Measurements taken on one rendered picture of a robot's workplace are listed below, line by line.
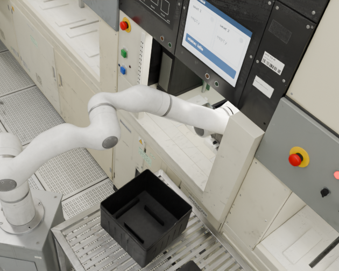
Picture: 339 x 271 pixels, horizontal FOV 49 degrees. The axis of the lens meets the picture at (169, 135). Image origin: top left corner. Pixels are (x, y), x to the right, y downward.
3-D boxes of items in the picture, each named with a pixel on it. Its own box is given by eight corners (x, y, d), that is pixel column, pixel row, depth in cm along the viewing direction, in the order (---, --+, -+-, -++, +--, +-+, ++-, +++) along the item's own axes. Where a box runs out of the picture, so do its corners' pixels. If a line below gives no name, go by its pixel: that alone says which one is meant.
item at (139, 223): (144, 189, 178) (147, 167, 166) (187, 228, 167) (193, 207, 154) (98, 224, 162) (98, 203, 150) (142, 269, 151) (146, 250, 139)
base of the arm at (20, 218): (-11, 230, 154) (-22, 206, 141) (8, 192, 167) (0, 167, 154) (35, 238, 155) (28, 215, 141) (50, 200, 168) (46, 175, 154)
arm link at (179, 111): (185, 95, 128) (241, 118, 147) (159, 91, 140) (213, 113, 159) (177, 120, 128) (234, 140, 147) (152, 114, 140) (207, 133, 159)
